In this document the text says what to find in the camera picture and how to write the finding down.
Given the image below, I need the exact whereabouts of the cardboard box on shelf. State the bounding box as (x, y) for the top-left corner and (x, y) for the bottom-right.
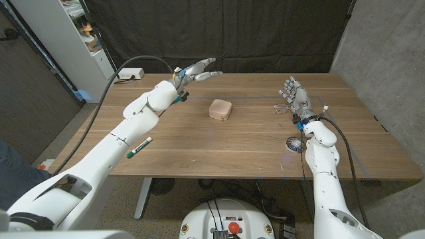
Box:
(86, 36), (103, 53)

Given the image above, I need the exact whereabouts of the black curtain backdrop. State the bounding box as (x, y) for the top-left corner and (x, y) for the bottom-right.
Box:
(82, 0), (356, 74)

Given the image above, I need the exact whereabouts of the green and white marker pen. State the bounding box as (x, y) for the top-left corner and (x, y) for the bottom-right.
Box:
(126, 136), (153, 159)

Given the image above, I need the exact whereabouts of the grey table leg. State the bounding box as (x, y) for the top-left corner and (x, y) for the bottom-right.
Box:
(133, 177), (153, 220)
(300, 180), (316, 223)

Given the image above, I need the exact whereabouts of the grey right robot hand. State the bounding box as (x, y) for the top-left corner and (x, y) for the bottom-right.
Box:
(278, 75), (316, 124)

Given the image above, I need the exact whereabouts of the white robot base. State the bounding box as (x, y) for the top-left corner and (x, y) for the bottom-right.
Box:
(179, 198), (276, 239)

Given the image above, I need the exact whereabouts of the pink square jewelry box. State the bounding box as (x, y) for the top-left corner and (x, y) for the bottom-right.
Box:
(209, 98), (233, 122)

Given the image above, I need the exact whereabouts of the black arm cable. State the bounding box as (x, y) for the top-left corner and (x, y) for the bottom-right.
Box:
(51, 54), (176, 177)
(318, 116), (371, 230)

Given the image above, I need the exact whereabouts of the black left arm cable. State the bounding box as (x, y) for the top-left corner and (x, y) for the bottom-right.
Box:
(51, 54), (176, 177)

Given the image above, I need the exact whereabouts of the white power strip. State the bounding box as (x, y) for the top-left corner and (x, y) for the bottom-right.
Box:
(118, 67), (145, 80)

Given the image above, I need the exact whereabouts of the yellow toy figure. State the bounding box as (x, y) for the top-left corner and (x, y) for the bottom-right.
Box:
(78, 23), (94, 37)

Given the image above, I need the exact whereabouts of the black door handle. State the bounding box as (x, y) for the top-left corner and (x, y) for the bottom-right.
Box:
(0, 28), (21, 42)

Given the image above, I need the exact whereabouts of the white shelf cabinet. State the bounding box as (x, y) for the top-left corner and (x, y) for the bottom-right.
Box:
(9, 0), (119, 104)

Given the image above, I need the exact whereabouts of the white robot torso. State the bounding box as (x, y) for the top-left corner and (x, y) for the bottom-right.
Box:
(0, 230), (135, 239)

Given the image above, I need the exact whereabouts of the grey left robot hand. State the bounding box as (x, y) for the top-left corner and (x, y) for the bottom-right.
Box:
(169, 57), (224, 89)

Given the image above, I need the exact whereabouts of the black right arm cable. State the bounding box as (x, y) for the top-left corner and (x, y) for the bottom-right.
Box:
(318, 116), (371, 230)

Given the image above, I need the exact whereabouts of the white box with orange knob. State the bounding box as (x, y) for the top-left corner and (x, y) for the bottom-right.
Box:
(36, 159), (56, 172)

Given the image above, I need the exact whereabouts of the black curtain stand pole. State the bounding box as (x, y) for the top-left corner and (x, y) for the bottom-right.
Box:
(345, 0), (357, 20)
(78, 0), (120, 80)

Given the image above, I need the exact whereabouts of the person in blue jeans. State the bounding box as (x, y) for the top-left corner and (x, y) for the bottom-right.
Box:
(0, 139), (54, 212)

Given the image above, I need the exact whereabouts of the black round fan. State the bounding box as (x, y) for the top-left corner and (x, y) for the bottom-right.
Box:
(149, 178), (176, 196)

